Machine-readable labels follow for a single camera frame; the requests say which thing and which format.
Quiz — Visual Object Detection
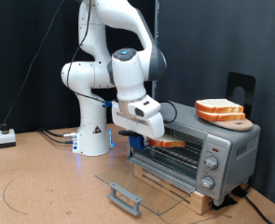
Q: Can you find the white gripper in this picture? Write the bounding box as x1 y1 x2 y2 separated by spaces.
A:
111 101 166 147

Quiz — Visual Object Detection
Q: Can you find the white bread slice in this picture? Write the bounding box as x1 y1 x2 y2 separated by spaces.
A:
148 133 186 148
196 109 246 122
194 98 245 114

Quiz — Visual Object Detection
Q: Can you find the metal oven rack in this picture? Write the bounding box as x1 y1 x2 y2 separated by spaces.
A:
140 128 205 171

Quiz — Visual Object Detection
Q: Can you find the silver oven temperature knob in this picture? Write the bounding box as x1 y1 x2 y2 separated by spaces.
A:
204 156 219 171

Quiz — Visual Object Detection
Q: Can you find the silver toaster oven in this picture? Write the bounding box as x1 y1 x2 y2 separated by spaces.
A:
126 101 262 207

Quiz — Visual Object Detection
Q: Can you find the wooden slatted crate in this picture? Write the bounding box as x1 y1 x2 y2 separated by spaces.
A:
132 163 214 217

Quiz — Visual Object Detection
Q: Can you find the round wooden cutting board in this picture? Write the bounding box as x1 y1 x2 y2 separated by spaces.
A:
210 118 254 132

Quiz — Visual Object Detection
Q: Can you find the black metal bookend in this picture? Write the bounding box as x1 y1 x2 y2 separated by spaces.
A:
226 71 256 120

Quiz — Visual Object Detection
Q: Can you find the vertical metal pole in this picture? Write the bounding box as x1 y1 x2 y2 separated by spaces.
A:
151 0 160 101

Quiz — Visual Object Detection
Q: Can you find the emergency stop button box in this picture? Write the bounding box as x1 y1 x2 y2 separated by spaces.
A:
0 122 17 149

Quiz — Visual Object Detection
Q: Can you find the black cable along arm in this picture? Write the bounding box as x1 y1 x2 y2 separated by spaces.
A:
65 0 178 124

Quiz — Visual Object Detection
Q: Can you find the black cable with silver connector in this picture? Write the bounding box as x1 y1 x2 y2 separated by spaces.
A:
38 127 79 140

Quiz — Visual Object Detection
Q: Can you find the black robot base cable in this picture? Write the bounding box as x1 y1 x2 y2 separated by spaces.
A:
40 130 76 145

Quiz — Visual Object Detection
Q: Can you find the black oven power cable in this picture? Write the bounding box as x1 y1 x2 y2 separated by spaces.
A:
231 186 275 224

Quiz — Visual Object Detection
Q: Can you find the black hanging cable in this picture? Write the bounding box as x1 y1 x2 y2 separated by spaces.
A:
0 0 66 147

